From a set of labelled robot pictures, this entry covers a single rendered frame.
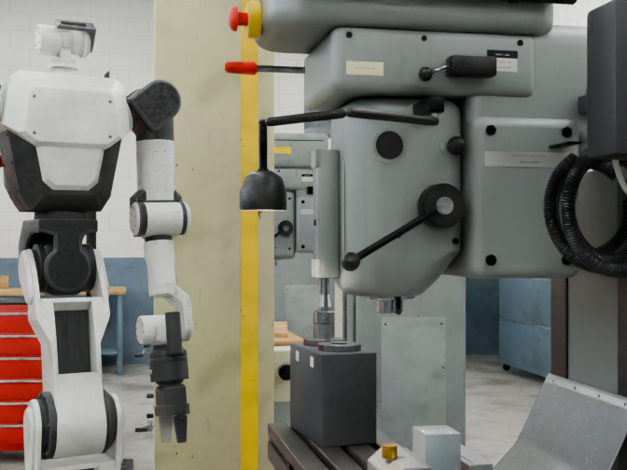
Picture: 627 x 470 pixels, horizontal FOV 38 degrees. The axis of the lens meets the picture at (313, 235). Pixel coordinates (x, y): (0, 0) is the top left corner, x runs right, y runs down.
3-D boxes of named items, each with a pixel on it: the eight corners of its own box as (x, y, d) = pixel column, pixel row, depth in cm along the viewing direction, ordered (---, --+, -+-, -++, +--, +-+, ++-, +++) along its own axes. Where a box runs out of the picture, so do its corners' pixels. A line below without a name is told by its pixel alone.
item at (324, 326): (308, 338, 199) (308, 315, 199) (321, 337, 203) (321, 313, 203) (326, 340, 196) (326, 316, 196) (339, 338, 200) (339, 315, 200)
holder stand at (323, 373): (321, 448, 182) (321, 348, 182) (289, 426, 203) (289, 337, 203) (377, 443, 186) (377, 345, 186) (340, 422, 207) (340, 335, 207)
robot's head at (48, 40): (34, 66, 205) (34, 27, 205) (79, 70, 210) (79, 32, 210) (40, 62, 199) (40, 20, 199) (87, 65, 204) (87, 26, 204)
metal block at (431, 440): (424, 477, 126) (424, 435, 126) (412, 467, 132) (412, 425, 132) (461, 476, 127) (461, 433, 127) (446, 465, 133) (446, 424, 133)
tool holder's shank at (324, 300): (313, 311, 199) (313, 259, 199) (322, 310, 202) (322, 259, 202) (325, 311, 197) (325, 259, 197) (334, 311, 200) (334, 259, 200)
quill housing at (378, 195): (352, 298, 141) (352, 92, 141) (323, 291, 161) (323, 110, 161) (468, 297, 144) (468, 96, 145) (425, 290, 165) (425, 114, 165)
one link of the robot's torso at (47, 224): (13, 290, 221) (13, 217, 222) (67, 288, 228) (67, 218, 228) (38, 297, 197) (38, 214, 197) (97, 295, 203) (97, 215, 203)
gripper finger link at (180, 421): (174, 443, 203) (172, 415, 204) (188, 441, 204) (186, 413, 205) (176, 443, 201) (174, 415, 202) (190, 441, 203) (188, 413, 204)
